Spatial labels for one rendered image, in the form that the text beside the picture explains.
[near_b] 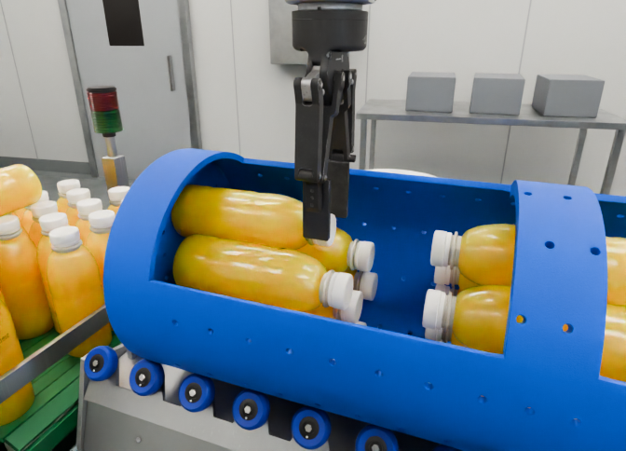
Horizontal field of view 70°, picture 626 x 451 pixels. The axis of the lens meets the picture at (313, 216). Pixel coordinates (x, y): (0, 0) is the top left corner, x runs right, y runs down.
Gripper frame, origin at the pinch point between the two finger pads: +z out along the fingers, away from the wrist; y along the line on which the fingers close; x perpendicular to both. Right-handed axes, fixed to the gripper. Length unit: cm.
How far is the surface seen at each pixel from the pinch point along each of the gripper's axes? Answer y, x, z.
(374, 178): 7.0, -3.9, -1.3
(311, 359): -14.9, -3.7, 9.6
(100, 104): 33, 64, -3
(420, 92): 259, 24, 18
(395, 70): 330, 55, 10
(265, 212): -2.8, 6.5, 1.2
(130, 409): -12.6, 22.1, 27.2
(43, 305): -2, 49, 24
